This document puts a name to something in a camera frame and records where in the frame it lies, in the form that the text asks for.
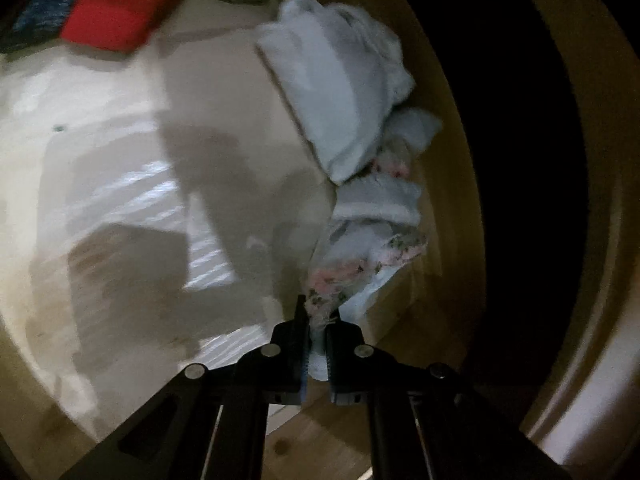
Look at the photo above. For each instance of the wooden cabinet frame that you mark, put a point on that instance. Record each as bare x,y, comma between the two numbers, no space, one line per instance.
600,310

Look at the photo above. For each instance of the light blue underwear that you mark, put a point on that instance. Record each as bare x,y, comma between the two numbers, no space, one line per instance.
335,90

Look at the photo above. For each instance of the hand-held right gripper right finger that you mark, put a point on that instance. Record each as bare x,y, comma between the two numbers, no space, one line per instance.
345,360

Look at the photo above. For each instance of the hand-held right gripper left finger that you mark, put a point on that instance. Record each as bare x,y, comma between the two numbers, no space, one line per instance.
287,355

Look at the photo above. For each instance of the blue patterned underwear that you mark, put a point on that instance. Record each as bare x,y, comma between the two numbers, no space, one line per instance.
45,5

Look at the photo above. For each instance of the grey floral underwear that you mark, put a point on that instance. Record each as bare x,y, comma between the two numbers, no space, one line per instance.
350,265

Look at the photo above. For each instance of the red underwear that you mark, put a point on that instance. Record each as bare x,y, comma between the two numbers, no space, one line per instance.
120,0

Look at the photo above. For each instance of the wooden drawer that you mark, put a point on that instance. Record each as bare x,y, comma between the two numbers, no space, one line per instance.
125,185

